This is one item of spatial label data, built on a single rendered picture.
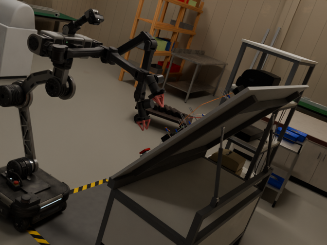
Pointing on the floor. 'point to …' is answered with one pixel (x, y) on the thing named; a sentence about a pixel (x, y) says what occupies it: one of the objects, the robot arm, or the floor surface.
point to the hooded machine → (15, 39)
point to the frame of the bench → (158, 224)
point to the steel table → (195, 86)
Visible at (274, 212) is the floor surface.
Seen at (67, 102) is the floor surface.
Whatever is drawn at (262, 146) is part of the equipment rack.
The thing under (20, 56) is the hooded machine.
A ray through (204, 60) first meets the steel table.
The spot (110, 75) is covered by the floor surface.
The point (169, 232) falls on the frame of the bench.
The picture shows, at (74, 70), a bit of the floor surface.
